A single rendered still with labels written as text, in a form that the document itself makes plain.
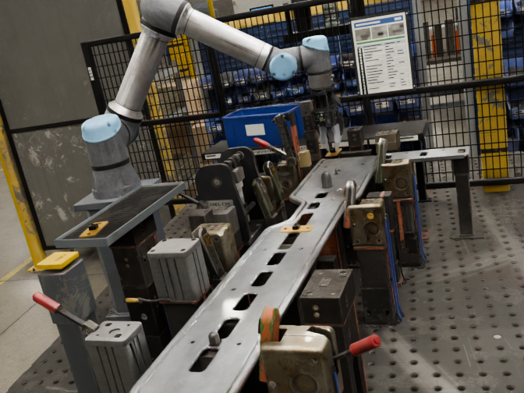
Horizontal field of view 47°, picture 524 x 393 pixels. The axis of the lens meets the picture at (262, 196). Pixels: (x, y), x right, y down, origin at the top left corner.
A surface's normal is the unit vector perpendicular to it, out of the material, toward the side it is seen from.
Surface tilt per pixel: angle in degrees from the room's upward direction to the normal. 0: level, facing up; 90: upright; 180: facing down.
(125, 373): 90
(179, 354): 0
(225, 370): 0
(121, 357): 90
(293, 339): 0
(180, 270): 90
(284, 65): 90
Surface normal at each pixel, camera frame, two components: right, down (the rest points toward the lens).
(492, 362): -0.18, -0.94
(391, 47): -0.33, 0.34
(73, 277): 0.93, -0.06
